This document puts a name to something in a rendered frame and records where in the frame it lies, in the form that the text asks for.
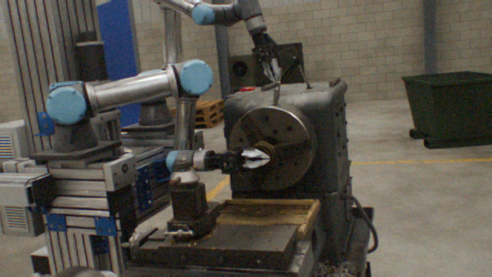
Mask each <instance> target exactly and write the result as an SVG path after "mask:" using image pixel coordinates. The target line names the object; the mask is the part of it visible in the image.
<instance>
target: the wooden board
mask: <svg viewBox="0 0 492 277"><path fill-rule="evenodd" d="M229 205H231V207H233V208H232V209H231V208H229V207H228V206H229ZM236 205H237V206H236ZM243 205H244V206H243ZM245 205H246V207H245ZM248 205H249V206H250V207H249V206H248ZM252 205H254V207H252ZM268 205H269V206H268ZM274 205H275V206H276V207H275V206H274ZM286 205H287V206H289V207H287V208H285V207H286ZM311 205H312V207H311V209H310V206H311ZM319 205H320V202H319V200H316V201H315V200H313V199H299V200H297V199H293V200H289V199H268V200H267V199H252V200H250V199H246V200H245V199H229V200H228V199H224V200H223V201H222V202H221V203H220V209H221V211H222V213H221V214H220V215H219V216H218V218H216V223H217V222H218V223H219V224H228V223H229V224H234V223H237V224H242V225H252V224H253V225H257V224H259V225H260V224H263V223H264V224H266V225H268V224H269V225H279V224H280V225H290V224H292V225H293V223H294V225H297V226H298V227H300V228H299V230H298V232H297V234H298V240H299V241H305V240H306V238H307V236H308V234H309V231H310V230H311V227H312V225H313V223H314V220H315V218H316V216H317V214H318V212H319ZM234 206H235V207H234ZM238 206H239V207H238ZM241 206H243V209H245V210H247V212H248V213H245V212H246V211H244V210H243V211H244V213H243V211H242V208H241ZM247 206H248V207H247ZM255 206H256V207H255ZM258 206H261V207H258ZM266 206H268V207H266ZM272 206H273V208H272ZM277 206H278V208H277ZM296 206H297V208H296ZM301 206H302V207H303V206H306V208H309V209H307V210H302V209H300V207H301ZM226 207H228V208H229V209H228V208H226ZM236 207H237V208H236ZM274 207H275V208H276V210H275V209H274ZM283 207H284V208H283ZM294 207H295V208H296V209H295V208H294ZM254 208H256V209H257V208H258V209H257V210H258V211H257V212H254V211H255V210H256V209H254ZM288 208H289V209H290V210H288ZM223 209H228V210H226V211H225V210H223ZM230 209H231V211H230ZM236 209H238V210H236ZM248 209H250V210H248ZM251 209H252V210H251ZM259 209H260V210H259ZM273 209H274V211H273ZM233 210H235V211H233ZM239 210H240V211H239ZM263 210H264V212H263ZM266 210H267V211H266ZM268 210H270V212H269V211H268ZM282 210H283V211H282ZM287 210H288V211H287ZM291 210H292V211H291ZM285 211H287V212H285ZM234 212H237V213H234ZM280 212H283V213H284V214H283V213H280ZM303 212H304V213H303ZM306 212H307V213H306ZM232 213H234V214H232ZM292 213H293V214H292ZM300 213H302V214H300ZM265 214H266V215H265ZM295 214H296V215H295ZM299 214H300V215H299ZM304 214H305V215H304ZM236 215H237V216H236ZM224 216H227V217H224ZM301 216H304V217H301ZM223 217H224V218H223ZM299 217H300V218H299ZM305 217H306V218H305ZM249 220H250V221H249ZM302 220H304V221H302ZM305 220H307V221H305ZM286 221H288V223H289V224H288V223H286ZM284 222H285V224H284ZM305 222H306V223H307V224H304V223H305ZM282 223H283V224H282ZM299 223H302V224H301V225H299ZM300 230H301V231H300Z"/></svg>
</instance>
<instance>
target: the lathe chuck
mask: <svg viewBox="0 0 492 277"><path fill-rule="evenodd" d="M278 105H279V106H275V105H274V103H270V104H264V105H260V106H258V107H256V108H253V109H252V110H250V111H248V112H247V113H246V114H248V115H249V116H250V117H251V120H252V121H253V122H254V124H255V125H256V126H257V127H258V128H259V130H260V131H261V132H262V134H263V135H264V136H266V137H272V138H274V139H277V140H278V141H279V142H292V141H298V140H305V139H310V140H311V149H308V150H306V151H305V152H302V153H294V154H291V155H285V156H281V158H280V159H275V161H274V163H273V165H271V166H269V167H268V170H267V173H266V175H264V179H263V181H262V183H261V187H260V189H267V190H279V189H285V188H287V187H289V186H291V185H293V184H295V183H296V182H297V181H299V180H300V179H301V178H302V176H303V175H305V173H306V172H307V171H308V169H309V168H310V167H311V165H312V163H313V161H314V156H315V152H316V139H315V135H314V131H313V129H312V127H311V125H310V123H309V122H308V120H307V119H306V118H305V116H303V115H302V114H301V113H300V112H299V111H297V110H296V109H294V108H292V107H290V106H288V105H283V104H278ZM246 114H244V115H243V116H242V117H241V118H240V119H239V120H238V121H237V123H236V124H235V126H234V128H233V129H232V132H231V136H230V141H229V149H230V148H233V149H234V148H235V146H236V145H237V146H240V145H247V146H250V145H249V144H248V143H249V141H248V140H247V138H246V137H245V136H246V134H245V133H244V131H243V130H242V129H241V127H240V126H239V125H240V124H241V123H242V122H241V119H242V118H243V117H245V116H246ZM252 171H253V169H252V170H251V171H249V172H238V173H239V175H240V176H241V177H242V178H243V179H244V180H246V181H247V182H249V183H250V180H251V177H252ZM250 184H251V183H250Z"/></svg>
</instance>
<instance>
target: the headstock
mask: <svg viewBox="0 0 492 277"><path fill-rule="evenodd" d="M329 82H330V81H326V82H315V83H309V85H310V86H311V87H312V88H313V89H306V88H307V87H308V86H307V84H306V83H303V84H292V85H281V90H280V99H278V102H283V103H286V104H289V105H293V106H294V107H296V108H298V109H299V110H301V111H302V112H303V113H304V114H305V115H306V116H307V117H308V118H309V119H310V121H311V123H312V125H313V126H314V129H315V131H316V134H317V153H316V156H315V159H314V162H313V163H312V165H311V167H310V168H309V169H308V171H307V172H306V173H305V175H303V176H302V178H301V179H300V180H299V181H297V182H296V183H295V184H293V185H291V186H289V187H287V188H285V189H279V190H267V189H260V186H256V185H253V184H250V183H249V182H247V181H246V180H244V179H243V178H242V177H241V176H240V175H239V173H238V174H237V175H230V183H231V190H232V191H233V192H334V191H337V190H338V189H339V187H340V185H341V182H340V174H341V173H342V171H343V169H344V167H345V164H346V162H347V160H348V147H347V143H348V142H349V139H348V138H347V121H346V110H345V106H347V103H345V98H344V94H345V93H346V91H347V89H348V87H347V83H346V81H344V80H338V81H337V83H336V84H335V85H333V86H332V87H330V86H329V85H328V83H329ZM255 89H257V90H256V91H253V92H249V93H240V94H243V95H237V96H235V97H233V98H229V99H228V100H227V101H226V102H225V104H224V106H223V109H222V110H223V119H224V128H223V132H224V138H225V142H226V149H229V141H230V136H231V132H232V129H233V128H234V126H235V124H236V123H237V121H238V120H239V119H240V118H241V117H242V116H243V115H244V114H246V113H247V112H248V111H250V110H252V109H253V108H256V107H258V106H259V105H263V104H267V103H270V102H274V88H271V89H269V90H267V91H264V92H262V91H261V87H257V88H255ZM318 90H321V91H320V92H317V91H318ZM307 92H308V93H307ZM309 92H312V93H309ZM299 93H302V94H299ZM319 139H320V140H319ZM319 143H320V144H319ZM313 180H314V181H313Z"/></svg>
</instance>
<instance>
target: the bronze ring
mask: <svg viewBox="0 0 492 277"><path fill-rule="evenodd" d="M252 148H254V149H257V150H259V151H261V152H263V153H264V154H267V155H269V156H270V161H269V162H268V163H267V164H264V165H262V166H260V167H258V168H256V169H264V168H267V167H269V166H271V165H273V163H274V161H275V159H276V151H275V149H274V147H273V145H271V144H270V143H268V142H257V143H255V144H254V145H253V146H252ZM250 159H251V160H253V161H256V160H258V159H260V160H262V159H261V157H258V159H256V157H251V158H250ZM250 159H248V160H250Z"/></svg>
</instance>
